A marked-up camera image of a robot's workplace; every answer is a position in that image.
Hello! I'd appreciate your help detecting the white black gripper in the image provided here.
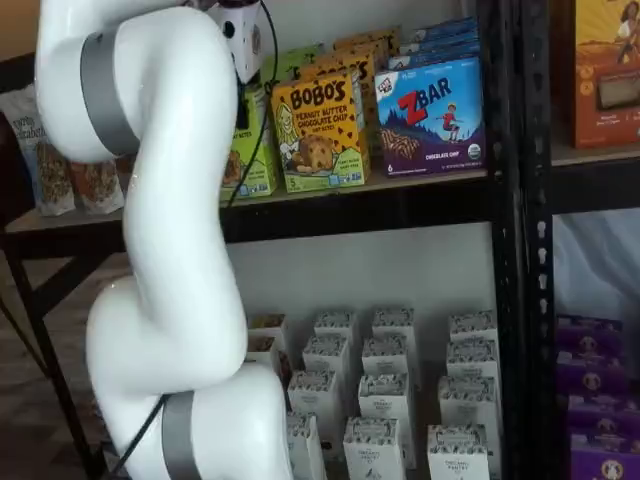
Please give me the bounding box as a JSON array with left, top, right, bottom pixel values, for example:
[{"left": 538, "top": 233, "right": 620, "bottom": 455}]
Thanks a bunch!
[{"left": 207, "top": 1, "right": 265, "bottom": 129}]

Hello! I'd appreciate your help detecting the green Bobo's apple pie box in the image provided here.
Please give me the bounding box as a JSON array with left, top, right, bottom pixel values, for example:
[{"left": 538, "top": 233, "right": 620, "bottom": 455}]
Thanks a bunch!
[
  {"left": 259, "top": 54, "right": 306, "bottom": 97},
  {"left": 279, "top": 43, "right": 326, "bottom": 67},
  {"left": 219, "top": 82, "right": 280, "bottom": 200}
]

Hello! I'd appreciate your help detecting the yellow Bobo's peanut butter box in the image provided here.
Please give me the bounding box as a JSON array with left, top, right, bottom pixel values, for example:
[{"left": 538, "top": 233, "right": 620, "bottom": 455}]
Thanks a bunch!
[
  {"left": 299, "top": 52, "right": 377, "bottom": 151},
  {"left": 332, "top": 27, "right": 402, "bottom": 66},
  {"left": 271, "top": 69, "right": 372, "bottom": 195}
]

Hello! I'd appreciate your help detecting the black metal shelf rack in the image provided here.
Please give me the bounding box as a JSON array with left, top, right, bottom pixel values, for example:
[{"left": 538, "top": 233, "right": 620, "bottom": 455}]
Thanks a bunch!
[{"left": 0, "top": 0, "right": 524, "bottom": 480}]

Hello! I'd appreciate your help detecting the blue ZBar box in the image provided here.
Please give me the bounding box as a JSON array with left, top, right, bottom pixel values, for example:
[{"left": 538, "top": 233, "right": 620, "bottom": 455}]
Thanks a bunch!
[
  {"left": 387, "top": 42, "right": 482, "bottom": 74},
  {"left": 399, "top": 29, "right": 481, "bottom": 54},
  {"left": 374, "top": 56, "right": 487, "bottom": 177},
  {"left": 412, "top": 17, "right": 479, "bottom": 41}
]

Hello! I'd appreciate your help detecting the particle board shelf with snacks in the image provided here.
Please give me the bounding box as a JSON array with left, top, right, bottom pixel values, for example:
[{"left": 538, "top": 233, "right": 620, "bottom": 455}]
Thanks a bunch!
[{"left": 4, "top": 169, "right": 490, "bottom": 236}]

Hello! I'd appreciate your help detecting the yellow white granola box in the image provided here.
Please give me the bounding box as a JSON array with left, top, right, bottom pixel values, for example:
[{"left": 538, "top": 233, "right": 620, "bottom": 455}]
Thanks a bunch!
[
  {"left": 248, "top": 313, "right": 287, "bottom": 346},
  {"left": 244, "top": 335, "right": 279, "bottom": 374}
]

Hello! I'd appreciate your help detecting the white floral print box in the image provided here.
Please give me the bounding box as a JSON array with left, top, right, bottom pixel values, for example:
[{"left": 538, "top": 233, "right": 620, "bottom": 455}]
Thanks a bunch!
[
  {"left": 361, "top": 335, "right": 410, "bottom": 381},
  {"left": 448, "top": 310, "right": 499, "bottom": 346},
  {"left": 446, "top": 339, "right": 500, "bottom": 384},
  {"left": 343, "top": 417, "right": 405, "bottom": 480},
  {"left": 287, "top": 370, "right": 338, "bottom": 441},
  {"left": 372, "top": 307, "right": 416, "bottom": 346},
  {"left": 427, "top": 424, "right": 491, "bottom": 480},
  {"left": 285, "top": 412, "right": 327, "bottom": 480},
  {"left": 438, "top": 375, "right": 500, "bottom": 434},
  {"left": 302, "top": 334, "right": 350, "bottom": 381},
  {"left": 357, "top": 373, "right": 411, "bottom": 426},
  {"left": 313, "top": 310, "right": 360, "bottom": 346}
]

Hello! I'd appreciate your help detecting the orange snack box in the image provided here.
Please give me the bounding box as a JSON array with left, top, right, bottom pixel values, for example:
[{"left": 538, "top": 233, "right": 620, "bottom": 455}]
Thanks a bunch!
[{"left": 569, "top": 0, "right": 640, "bottom": 150}]

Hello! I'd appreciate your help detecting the purple snack box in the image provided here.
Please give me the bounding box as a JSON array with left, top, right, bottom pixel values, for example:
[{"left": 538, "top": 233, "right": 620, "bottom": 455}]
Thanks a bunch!
[
  {"left": 564, "top": 394, "right": 640, "bottom": 441},
  {"left": 569, "top": 434, "right": 640, "bottom": 480},
  {"left": 555, "top": 349, "right": 629, "bottom": 397},
  {"left": 555, "top": 314, "right": 624, "bottom": 354}
]

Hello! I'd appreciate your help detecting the orange label granola bag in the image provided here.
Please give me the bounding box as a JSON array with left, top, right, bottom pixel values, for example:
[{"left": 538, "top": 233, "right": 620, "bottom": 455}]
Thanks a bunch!
[{"left": 69, "top": 155, "right": 126, "bottom": 215}]

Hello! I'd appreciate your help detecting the white granola bag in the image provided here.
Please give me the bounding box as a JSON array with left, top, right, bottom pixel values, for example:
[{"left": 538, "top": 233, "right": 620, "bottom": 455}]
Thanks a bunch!
[{"left": 0, "top": 84, "right": 77, "bottom": 217}]

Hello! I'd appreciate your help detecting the neighbouring black metal rack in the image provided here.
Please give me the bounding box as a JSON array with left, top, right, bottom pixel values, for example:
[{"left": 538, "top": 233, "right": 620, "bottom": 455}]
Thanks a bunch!
[{"left": 519, "top": 0, "right": 640, "bottom": 480}]

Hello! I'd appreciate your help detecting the white plastic bag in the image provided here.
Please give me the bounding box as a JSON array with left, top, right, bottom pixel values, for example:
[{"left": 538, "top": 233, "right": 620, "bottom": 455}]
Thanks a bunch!
[{"left": 552, "top": 209, "right": 640, "bottom": 321}]

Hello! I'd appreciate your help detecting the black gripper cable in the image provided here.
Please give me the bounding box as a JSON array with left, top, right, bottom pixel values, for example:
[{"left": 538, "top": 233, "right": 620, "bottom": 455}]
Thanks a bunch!
[{"left": 222, "top": 0, "right": 280, "bottom": 207}]

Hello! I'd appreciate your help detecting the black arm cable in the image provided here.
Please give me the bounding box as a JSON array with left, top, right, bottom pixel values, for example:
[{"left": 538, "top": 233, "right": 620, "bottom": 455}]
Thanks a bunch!
[{"left": 107, "top": 394, "right": 167, "bottom": 474}]

